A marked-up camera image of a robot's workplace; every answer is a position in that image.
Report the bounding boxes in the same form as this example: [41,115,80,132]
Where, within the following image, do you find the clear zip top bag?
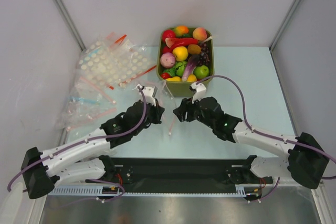
[137,80,177,136]

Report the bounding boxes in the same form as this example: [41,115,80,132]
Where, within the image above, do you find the purple toy eggplant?
[181,55,200,82]

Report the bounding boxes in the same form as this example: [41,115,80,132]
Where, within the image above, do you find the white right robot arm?
[173,97,330,189]

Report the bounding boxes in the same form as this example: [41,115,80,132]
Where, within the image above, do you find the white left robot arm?
[21,100,165,199]

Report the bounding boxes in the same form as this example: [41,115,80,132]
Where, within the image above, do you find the pile of clear zip bags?
[55,77,119,145]

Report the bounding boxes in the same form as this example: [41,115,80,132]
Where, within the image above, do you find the dotted clear zip bag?
[77,33,156,89]

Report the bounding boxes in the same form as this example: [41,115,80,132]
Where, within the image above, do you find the yellow toy lemon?
[187,74,197,82]

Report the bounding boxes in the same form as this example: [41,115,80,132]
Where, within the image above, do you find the green toy apple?
[193,65,209,80]

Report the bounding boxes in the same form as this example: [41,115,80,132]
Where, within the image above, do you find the yellow toy banana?
[165,76,182,82]

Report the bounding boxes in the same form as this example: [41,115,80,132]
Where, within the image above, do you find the dark purple toy grapes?
[198,42,210,66]

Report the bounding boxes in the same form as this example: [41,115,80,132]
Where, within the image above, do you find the green toy watermelon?
[175,61,187,77]

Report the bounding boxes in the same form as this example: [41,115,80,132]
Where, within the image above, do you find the red toy tomato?
[161,72,172,80]

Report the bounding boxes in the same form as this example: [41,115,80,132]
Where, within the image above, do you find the olive green plastic bin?
[156,27,214,97]

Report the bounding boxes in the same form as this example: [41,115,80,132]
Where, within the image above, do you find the yellow toy apple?
[172,46,188,62]

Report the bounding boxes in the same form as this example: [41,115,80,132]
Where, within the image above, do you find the brown toy kiwi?
[187,44,202,55]

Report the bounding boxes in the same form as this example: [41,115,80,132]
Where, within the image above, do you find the pink toy onion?
[160,52,176,68]

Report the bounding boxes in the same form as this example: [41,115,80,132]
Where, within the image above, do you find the red toy chili pepper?
[169,38,198,52]

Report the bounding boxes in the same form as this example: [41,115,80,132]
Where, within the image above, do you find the peach toy fruit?
[192,27,207,41]

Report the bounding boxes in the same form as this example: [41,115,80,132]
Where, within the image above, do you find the toy watermelon slice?
[165,37,176,48]

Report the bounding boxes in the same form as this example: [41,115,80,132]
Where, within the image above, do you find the orange green toy mango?
[173,25,189,38]

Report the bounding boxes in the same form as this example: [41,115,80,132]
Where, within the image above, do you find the red toy apple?
[161,29,176,43]

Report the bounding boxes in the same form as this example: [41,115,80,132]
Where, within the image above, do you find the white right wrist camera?
[190,82,207,104]

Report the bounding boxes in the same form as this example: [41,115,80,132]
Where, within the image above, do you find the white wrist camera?
[136,84,157,106]
[190,82,207,104]

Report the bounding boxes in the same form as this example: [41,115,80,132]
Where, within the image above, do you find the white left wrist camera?
[136,84,157,106]

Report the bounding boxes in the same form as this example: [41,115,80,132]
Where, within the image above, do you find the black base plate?
[101,158,272,188]

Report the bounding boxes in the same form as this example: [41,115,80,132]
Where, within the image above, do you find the white slotted cable duct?
[48,184,258,197]

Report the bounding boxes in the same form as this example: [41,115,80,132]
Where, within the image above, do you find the left aluminium corner post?
[52,0,86,51]

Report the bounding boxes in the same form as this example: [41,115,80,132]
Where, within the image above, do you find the aluminium corner post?
[52,0,86,51]
[269,0,303,53]

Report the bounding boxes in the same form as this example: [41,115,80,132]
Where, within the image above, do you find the right aluminium corner post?
[269,0,303,53]

